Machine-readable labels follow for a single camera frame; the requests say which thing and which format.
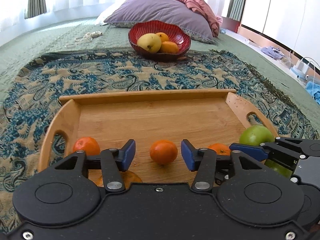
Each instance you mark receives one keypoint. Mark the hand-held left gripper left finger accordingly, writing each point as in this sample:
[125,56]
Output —
[128,155]

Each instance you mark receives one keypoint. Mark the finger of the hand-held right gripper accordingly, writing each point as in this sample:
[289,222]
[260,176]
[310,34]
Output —
[247,150]
[222,178]

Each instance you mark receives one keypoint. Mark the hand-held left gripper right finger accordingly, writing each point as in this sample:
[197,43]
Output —
[188,155]

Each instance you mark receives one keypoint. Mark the green apple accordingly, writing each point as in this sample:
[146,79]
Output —
[277,167]
[256,135]

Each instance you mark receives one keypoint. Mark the large orange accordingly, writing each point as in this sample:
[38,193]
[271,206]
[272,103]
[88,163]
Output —
[131,178]

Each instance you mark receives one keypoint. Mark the mandarin orange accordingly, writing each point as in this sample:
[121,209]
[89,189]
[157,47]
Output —
[163,152]
[86,145]
[219,148]

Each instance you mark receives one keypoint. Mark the light blue cloth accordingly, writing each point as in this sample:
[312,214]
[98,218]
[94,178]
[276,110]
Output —
[313,88]

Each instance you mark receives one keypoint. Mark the blue paisley blanket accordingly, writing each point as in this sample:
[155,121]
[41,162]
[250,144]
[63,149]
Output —
[100,72]

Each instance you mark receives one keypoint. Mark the white appliance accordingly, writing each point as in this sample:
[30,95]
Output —
[303,66]

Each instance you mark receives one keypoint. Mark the pale blue cloth pile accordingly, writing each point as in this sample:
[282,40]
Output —
[272,52]

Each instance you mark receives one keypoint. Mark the red ribbed bowl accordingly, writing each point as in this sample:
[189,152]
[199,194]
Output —
[162,56]

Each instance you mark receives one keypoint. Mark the small orange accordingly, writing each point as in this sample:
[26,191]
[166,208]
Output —
[163,36]
[170,47]

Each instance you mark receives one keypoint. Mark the yellow pear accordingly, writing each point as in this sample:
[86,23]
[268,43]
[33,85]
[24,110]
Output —
[149,43]

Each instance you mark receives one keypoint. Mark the brown wooden board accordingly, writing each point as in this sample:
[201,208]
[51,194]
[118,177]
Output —
[231,25]

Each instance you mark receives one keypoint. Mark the white pillow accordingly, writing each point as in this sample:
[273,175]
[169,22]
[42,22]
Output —
[105,16]

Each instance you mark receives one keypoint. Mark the white wardrobe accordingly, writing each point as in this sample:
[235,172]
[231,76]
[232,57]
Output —
[275,10]

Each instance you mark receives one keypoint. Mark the purple pillow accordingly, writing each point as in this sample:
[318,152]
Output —
[155,12]

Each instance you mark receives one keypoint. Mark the green quilted bedspread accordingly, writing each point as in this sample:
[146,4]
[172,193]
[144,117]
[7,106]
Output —
[37,37]

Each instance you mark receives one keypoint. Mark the pink quilt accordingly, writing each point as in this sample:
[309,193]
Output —
[197,5]

